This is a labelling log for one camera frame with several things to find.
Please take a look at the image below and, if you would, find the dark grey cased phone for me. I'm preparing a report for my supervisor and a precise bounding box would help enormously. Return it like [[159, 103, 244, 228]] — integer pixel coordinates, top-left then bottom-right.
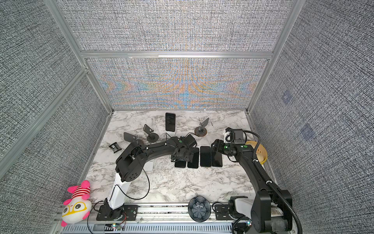
[[211, 149, 223, 167]]

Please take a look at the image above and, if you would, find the black phone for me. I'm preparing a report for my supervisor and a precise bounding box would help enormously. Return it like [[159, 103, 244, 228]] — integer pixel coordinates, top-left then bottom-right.
[[187, 147, 200, 169]]

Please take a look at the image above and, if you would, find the teal edged phone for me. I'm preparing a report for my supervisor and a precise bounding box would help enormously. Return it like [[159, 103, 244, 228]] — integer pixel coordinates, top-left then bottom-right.
[[200, 146, 211, 167]]

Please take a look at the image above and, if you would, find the dark grey round phone stand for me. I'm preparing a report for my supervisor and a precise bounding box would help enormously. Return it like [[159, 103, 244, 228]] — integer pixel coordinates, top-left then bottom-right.
[[143, 124, 159, 143]]

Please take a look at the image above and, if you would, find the purple edged phone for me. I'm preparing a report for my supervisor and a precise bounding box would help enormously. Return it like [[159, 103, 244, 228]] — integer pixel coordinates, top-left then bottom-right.
[[165, 113, 176, 132]]

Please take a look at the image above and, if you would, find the green edged phone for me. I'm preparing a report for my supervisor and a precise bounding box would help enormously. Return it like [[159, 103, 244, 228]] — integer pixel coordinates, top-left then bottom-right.
[[174, 160, 187, 168]]

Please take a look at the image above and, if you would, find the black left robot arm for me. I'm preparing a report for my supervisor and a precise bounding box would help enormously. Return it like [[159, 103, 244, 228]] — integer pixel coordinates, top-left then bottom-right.
[[106, 135, 197, 210]]

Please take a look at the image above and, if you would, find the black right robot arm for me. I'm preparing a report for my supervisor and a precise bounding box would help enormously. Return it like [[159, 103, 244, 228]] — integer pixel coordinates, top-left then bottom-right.
[[211, 139, 293, 233]]

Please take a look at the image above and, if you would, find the white folding phone stand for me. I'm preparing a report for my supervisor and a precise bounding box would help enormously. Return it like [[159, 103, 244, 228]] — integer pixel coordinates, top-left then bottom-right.
[[144, 160, 154, 173]]

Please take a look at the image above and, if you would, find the yellow rimmed bamboo steamer basket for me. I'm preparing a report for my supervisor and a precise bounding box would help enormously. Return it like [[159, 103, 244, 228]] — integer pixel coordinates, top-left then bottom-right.
[[245, 140, 268, 165]]

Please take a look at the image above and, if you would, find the black snack packet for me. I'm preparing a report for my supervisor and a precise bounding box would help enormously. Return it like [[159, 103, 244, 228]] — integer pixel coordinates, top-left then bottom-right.
[[109, 142, 122, 154]]

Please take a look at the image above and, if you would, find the pink white plush toy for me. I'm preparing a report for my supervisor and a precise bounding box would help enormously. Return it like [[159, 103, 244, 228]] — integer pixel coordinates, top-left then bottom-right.
[[61, 180, 92, 227]]

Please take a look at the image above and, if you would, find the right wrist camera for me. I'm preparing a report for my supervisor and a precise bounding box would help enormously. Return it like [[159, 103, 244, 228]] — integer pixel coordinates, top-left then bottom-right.
[[224, 131, 231, 143]]

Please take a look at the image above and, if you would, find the black corrugated cable conduit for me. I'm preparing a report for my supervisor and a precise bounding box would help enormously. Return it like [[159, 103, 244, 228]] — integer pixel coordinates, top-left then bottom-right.
[[242, 130, 303, 234]]

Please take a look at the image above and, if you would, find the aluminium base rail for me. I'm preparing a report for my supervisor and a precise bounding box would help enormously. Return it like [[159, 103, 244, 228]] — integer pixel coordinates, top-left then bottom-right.
[[50, 203, 235, 234]]

